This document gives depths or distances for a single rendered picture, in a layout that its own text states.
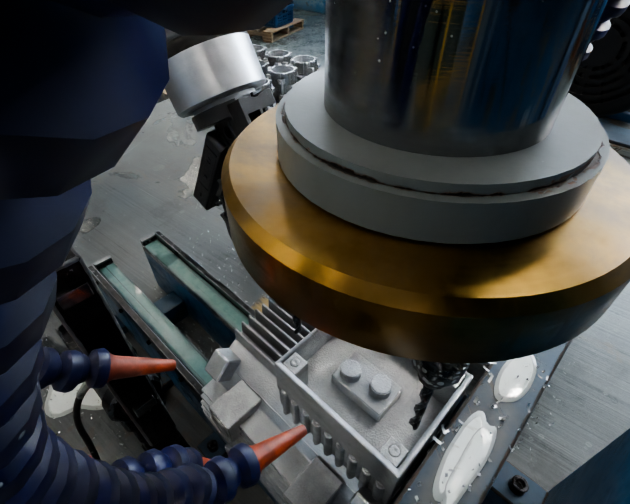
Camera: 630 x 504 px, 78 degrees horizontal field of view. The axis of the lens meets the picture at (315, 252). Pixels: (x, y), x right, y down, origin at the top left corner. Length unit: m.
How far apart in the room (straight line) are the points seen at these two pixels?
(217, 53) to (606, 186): 0.29
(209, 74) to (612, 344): 0.82
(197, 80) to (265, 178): 0.21
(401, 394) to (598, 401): 0.53
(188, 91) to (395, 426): 0.32
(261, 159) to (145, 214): 0.95
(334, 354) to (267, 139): 0.22
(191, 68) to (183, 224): 0.71
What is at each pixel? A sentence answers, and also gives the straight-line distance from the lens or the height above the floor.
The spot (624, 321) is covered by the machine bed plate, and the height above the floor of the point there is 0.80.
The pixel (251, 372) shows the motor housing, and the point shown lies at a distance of 0.40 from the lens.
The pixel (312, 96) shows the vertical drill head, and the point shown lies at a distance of 0.18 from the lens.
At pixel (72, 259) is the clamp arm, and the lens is 0.29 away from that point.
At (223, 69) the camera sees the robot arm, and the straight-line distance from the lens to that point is 0.37.
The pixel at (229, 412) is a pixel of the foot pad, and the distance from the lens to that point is 0.39.
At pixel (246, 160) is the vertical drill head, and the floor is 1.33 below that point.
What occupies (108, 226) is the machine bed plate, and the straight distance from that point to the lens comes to 1.11.
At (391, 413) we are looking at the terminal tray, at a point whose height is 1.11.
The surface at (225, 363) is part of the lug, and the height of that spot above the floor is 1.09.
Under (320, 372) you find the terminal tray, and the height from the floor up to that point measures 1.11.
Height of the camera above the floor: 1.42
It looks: 43 degrees down
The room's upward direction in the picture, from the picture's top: straight up
